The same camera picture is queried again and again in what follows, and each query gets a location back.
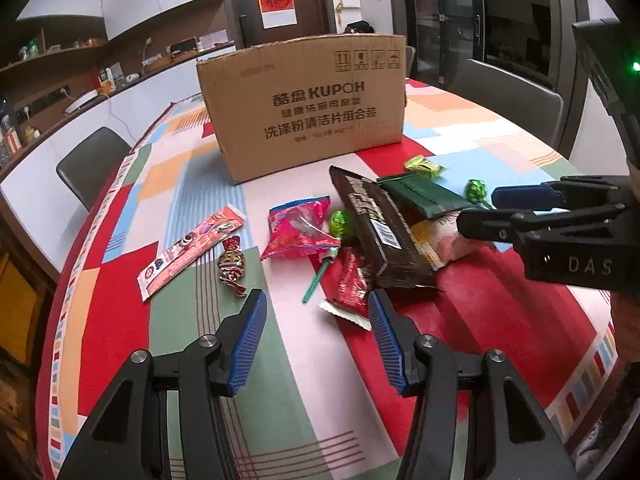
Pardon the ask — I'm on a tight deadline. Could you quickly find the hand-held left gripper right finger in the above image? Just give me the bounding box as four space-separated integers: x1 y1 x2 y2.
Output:
368 288 581 480

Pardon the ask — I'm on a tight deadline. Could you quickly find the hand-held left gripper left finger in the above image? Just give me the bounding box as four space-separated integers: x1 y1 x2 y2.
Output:
57 288 268 480

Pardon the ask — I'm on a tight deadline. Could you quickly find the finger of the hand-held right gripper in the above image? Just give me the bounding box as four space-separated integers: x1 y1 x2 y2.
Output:
456 204 626 248
492 176 631 211

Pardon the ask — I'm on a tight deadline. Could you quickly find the yellow white snack packet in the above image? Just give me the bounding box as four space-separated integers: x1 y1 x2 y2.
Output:
410 210 498 271

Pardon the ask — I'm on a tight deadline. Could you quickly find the round gold candy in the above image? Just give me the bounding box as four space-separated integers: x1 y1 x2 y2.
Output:
217 236 248 296

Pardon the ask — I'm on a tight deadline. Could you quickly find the long red snack packet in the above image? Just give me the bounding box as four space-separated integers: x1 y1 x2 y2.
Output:
137 203 248 302

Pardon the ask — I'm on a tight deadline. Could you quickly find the brown cardboard box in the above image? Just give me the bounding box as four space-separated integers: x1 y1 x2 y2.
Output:
196 34 407 185

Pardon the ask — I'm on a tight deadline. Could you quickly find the person's right forearm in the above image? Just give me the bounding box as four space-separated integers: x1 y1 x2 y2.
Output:
610 290 640 376

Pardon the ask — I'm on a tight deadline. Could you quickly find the green wrapped lollipop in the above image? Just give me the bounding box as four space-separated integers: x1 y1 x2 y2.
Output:
464 179 497 209

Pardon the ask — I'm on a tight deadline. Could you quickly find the dark green snack packet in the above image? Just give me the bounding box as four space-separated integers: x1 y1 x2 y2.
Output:
375 170 476 221

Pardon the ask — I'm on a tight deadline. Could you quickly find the small red snack packet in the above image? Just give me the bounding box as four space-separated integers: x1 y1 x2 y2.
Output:
319 247 373 332

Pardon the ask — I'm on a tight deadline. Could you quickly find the light green wrapped candy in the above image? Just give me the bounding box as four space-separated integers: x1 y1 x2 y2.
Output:
403 156 447 179

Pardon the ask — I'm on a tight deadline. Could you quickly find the brown chocolate bag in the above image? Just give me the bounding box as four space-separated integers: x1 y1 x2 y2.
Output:
328 165 438 289

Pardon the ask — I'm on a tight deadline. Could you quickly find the pink red snack bag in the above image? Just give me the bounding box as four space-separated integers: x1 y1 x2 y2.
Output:
259 197 342 262

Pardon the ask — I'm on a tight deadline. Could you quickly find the green lollipop with green stick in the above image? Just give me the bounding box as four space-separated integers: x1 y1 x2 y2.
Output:
301 209 355 305

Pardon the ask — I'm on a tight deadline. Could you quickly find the colourful patchwork tablecloth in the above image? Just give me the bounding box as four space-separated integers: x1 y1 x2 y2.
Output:
35 77 626 480

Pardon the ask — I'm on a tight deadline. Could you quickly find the dark glass cabinet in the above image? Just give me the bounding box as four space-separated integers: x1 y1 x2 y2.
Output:
400 0 563 88

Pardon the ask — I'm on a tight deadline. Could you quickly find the yellow wooden cabinet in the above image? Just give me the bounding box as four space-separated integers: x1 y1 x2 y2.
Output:
0 245 56 376

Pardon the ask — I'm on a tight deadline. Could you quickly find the white flat tray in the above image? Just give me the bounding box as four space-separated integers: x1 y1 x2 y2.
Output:
64 90 101 114

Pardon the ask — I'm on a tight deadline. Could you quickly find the orange and white appliance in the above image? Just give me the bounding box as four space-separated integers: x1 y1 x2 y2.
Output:
97 67 124 94

